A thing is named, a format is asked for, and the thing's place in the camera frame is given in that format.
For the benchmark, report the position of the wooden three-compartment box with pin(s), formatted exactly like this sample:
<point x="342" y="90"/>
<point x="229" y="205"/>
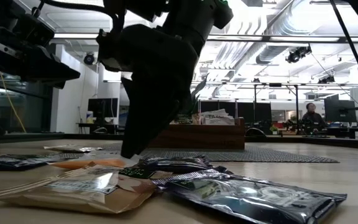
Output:
<point x="213" y="137"/>

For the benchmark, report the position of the black ceiling spotlight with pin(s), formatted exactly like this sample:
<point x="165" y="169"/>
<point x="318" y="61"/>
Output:
<point x="326" y="80"/>
<point x="297" y="55"/>

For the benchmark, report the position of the person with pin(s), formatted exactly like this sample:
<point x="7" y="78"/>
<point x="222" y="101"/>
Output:
<point x="313" y="119"/>

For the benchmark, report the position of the black computer monitor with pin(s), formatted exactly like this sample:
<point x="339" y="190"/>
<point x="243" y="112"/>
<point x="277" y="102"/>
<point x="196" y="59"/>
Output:
<point x="102" y="107"/>
<point x="340" y="110"/>

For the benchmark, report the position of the black metal rig frame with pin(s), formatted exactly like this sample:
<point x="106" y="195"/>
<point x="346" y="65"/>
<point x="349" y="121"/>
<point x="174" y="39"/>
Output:
<point x="296" y="105"/>

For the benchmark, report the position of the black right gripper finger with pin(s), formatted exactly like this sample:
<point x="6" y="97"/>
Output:
<point x="183" y="107"/>
<point x="141" y="124"/>

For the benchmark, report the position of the grey woven placemat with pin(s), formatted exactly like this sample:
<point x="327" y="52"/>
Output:
<point x="259" y="154"/>

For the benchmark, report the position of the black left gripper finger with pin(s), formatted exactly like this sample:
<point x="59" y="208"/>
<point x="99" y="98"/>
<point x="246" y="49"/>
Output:
<point x="51" y="80"/>
<point x="48" y="65"/>

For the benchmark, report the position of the white orange Tazo tea packet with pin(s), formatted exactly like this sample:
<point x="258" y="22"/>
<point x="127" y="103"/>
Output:
<point x="219" y="120"/>
<point x="89" y="163"/>

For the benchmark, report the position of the beige Ahmad tea packet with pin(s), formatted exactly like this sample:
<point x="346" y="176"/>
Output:
<point x="73" y="148"/>
<point x="73" y="193"/>
<point x="185" y="119"/>

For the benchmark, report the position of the round black wall fixture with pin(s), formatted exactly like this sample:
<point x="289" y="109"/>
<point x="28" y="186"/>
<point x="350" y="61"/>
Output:
<point x="89" y="59"/>

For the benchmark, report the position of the white bottle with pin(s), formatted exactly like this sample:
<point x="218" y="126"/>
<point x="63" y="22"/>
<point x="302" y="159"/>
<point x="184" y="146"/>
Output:
<point x="89" y="118"/>

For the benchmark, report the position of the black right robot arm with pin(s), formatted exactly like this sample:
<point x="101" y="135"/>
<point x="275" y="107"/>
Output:
<point x="191" y="15"/>

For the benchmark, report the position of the dark background desk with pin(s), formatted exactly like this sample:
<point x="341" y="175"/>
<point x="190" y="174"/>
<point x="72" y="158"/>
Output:
<point x="98" y="125"/>

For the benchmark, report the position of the dark purple Ahmad tea packet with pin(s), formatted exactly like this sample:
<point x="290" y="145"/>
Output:
<point x="179" y="163"/>
<point x="11" y="161"/>
<point x="244" y="196"/>

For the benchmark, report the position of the black metal table frame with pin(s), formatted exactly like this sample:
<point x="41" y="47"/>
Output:
<point x="322" y="141"/>

